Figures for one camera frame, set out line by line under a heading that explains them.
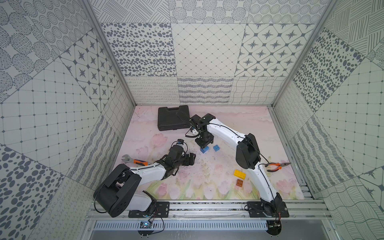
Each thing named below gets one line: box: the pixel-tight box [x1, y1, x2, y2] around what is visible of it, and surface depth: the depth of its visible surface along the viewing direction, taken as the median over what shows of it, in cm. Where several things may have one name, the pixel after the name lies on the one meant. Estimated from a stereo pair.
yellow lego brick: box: [233, 169, 247, 180], surface depth 87 cm
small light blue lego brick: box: [212, 144, 221, 152], surface depth 97 cm
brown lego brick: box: [236, 178, 244, 187], surface depth 83 cm
